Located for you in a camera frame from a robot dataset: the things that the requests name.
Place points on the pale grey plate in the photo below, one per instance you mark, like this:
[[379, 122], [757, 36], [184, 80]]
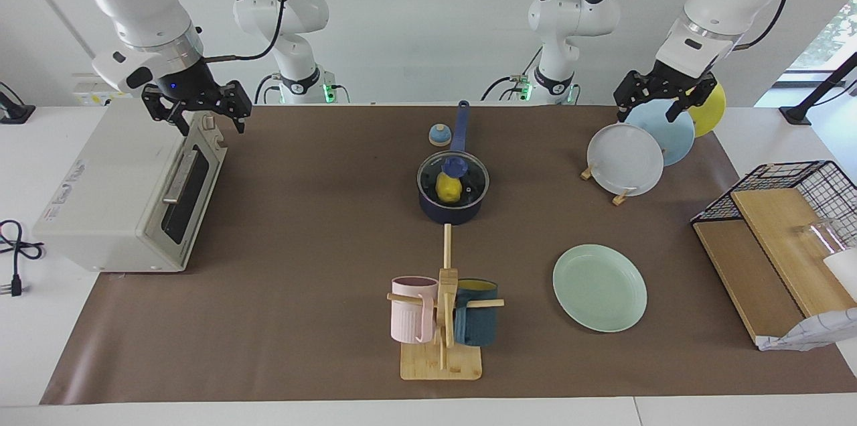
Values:
[[622, 161]]

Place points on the white toaster oven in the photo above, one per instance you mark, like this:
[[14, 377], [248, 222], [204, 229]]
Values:
[[114, 191]]

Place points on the light wooden board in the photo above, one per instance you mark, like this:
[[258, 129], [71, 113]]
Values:
[[783, 245]]

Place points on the small blue wooden bell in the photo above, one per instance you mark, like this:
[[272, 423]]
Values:
[[440, 136]]

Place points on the white checked cloth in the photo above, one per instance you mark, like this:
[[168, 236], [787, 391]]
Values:
[[817, 332]]

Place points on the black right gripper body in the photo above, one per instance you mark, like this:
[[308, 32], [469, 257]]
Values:
[[191, 88]]

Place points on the clear glass cup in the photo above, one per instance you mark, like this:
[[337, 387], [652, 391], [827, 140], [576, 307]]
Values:
[[827, 233]]

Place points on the black desk clamp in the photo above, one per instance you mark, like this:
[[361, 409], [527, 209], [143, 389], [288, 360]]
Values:
[[12, 111]]

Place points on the wooden mug rack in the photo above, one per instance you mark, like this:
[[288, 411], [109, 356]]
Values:
[[442, 362]]

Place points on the light blue plate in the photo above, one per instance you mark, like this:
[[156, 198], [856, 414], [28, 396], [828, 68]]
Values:
[[673, 141]]

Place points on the wooden plate rack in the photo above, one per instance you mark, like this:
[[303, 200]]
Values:
[[620, 198]]

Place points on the window with green foliage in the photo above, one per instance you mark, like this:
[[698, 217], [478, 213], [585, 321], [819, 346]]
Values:
[[830, 37]]

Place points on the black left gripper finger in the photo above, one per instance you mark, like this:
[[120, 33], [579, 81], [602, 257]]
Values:
[[629, 91], [699, 96]]

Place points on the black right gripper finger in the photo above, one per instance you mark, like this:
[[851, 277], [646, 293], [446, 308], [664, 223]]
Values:
[[240, 101], [157, 104]]

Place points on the pink ribbed mug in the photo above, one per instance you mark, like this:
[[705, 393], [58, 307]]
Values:
[[410, 312]]

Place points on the glass lid with blue knob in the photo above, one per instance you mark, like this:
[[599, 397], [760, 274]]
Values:
[[472, 178]]

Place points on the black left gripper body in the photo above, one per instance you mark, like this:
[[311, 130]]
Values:
[[669, 86]]

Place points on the yellow plate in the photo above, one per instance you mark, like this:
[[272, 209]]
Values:
[[711, 114]]

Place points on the brown table mat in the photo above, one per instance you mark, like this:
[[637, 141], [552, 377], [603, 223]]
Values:
[[308, 292]]

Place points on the mint green plate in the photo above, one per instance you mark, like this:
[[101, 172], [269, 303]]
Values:
[[599, 289]]

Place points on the dark wooden board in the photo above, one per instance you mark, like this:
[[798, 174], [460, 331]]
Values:
[[743, 278]]

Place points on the dark blue mug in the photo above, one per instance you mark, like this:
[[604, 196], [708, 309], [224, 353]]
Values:
[[477, 325]]

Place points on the dark blue saucepan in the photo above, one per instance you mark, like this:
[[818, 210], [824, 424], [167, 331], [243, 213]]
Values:
[[455, 211]]

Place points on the white power outlet box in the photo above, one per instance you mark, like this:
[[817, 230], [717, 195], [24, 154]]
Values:
[[90, 88]]

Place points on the black stand with base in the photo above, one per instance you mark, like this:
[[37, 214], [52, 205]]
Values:
[[813, 94]]

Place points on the white cup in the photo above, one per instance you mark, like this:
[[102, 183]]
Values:
[[845, 272]]

